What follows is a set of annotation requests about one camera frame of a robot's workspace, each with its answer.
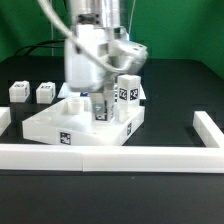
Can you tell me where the white hanging cable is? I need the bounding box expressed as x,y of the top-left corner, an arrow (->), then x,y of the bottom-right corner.
49,19 -> 55,57

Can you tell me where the white AprilTag base sheet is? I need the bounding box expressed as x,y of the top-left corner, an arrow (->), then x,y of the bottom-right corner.
58,83 -> 146,100

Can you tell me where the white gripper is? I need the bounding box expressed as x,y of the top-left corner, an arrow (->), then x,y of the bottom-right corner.
64,25 -> 111,120

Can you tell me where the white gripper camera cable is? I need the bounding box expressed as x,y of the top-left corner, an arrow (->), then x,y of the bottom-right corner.
37,0 -> 134,74

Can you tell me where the white U-shaped fence obstacle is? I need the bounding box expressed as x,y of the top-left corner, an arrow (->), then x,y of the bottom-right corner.
0,111 -> 224,173

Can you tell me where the white square tabletop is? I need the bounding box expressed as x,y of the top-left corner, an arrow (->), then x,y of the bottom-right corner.
22,97 -> 145,146

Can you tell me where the black cable bundle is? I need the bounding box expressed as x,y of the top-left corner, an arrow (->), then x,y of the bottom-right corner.
13,39 -> 68,58

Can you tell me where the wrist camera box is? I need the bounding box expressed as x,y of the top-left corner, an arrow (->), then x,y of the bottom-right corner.
110,40 -> 148,75

